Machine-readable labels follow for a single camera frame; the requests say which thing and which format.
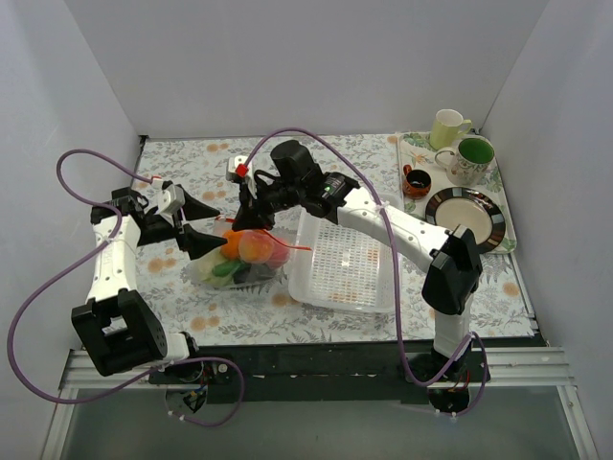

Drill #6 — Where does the white plastic basket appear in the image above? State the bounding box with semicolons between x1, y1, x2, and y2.
288;211;394;314

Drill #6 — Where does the pale yellow mug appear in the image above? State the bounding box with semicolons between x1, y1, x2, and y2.
429;109;472;150

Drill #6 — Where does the striped rim plate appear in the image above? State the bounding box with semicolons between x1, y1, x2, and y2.
424;187;507;254

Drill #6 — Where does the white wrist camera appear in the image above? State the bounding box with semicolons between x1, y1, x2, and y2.
151;175;185;225
225;155;254;184

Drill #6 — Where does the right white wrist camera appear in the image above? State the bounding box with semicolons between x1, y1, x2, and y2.
225;155;254;184

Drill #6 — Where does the fake orange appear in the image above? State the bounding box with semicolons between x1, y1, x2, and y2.
220;229;244;260

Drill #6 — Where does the aluminium frame rail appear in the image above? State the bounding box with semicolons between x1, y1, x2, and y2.
42;340;602;459

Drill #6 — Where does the floral table mat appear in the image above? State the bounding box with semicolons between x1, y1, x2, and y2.
136;138;537;346

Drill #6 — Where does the small brown cup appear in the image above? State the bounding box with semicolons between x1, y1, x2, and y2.
402;164;432;199

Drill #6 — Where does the floral serving tray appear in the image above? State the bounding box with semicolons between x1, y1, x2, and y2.
397;132;517;254

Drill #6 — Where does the fake green vegetable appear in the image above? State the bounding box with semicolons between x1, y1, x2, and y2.
212;260;242;278

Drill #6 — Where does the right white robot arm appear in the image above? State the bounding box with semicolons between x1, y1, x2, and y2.
226;140;483;382

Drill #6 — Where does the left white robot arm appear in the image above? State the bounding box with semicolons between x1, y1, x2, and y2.
71;181;226;383

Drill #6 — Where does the clear zip top bag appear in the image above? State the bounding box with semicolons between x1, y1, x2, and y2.
186;217;312;289

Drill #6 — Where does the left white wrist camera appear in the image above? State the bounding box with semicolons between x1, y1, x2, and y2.
151;175;185;225

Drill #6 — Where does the green floral mug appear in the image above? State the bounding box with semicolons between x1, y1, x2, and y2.
435;138;494;187

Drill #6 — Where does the fake peach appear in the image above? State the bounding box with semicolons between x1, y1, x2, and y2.
238;231;275;264
266;242;291;270

